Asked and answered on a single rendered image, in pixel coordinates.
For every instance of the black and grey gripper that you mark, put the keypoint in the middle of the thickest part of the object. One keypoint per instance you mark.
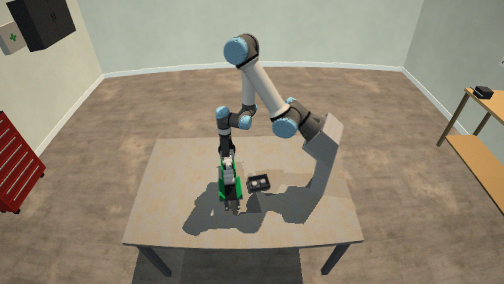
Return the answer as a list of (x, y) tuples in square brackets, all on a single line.
[(231, 146)]

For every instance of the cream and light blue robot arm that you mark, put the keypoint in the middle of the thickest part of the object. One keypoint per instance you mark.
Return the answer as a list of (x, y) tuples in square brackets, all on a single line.
[(287, 117)]

